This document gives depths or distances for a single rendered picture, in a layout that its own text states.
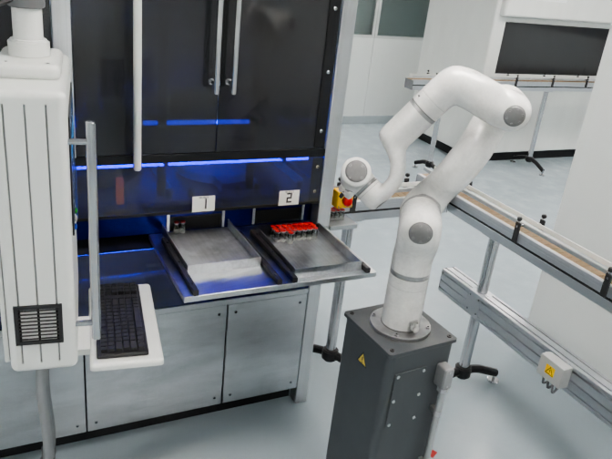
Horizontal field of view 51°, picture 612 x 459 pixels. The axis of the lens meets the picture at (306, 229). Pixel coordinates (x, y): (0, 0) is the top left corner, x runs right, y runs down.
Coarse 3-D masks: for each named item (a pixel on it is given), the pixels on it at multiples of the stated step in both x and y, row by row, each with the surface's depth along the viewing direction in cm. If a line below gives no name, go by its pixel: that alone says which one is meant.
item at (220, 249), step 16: (176, 240) 235; (192, 240) 236; (208, 240) 238; (224, 240) 239; (240, 240) 239; (192, 256) 225; (208, 256) 226; (224, 256) 228; (240, 256) 229; (256, 256) 226; (192, 272) 213
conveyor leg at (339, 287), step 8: (344, 232) 287; (344, 240) 288; (344, 280) 297; (336, 288) 298; (344, 288) 300; (336, 296) 300; (336, 304) 301; (336, 312) 303; (336, 320) 305; (328, 328) 310; (336, 328) 307; (328, 336) 310; (336, 336) 309; (328, 344) 311
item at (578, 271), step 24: (480, 192) 296; (456, 216) 298; (480, 216) 284; (504, 216) 274; (504, 240) 272; (528, 240) 259; (552, 240) 252; (552, 264) 249; (576, 264) 241; (600, 264) 243; (576, 288) 240; (600, 288) 230
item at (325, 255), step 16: (320, 224) 255; (272, 240) 244; (304, 240) 247; (320, 240) 248; (336, 240) 244; (288, 256) 233; (304, 256) 234; (320, 256) 236; (336, 256) 237; (352, 256) 233; (304, 272) 219; (320, 272) 222; (336, 272) 225
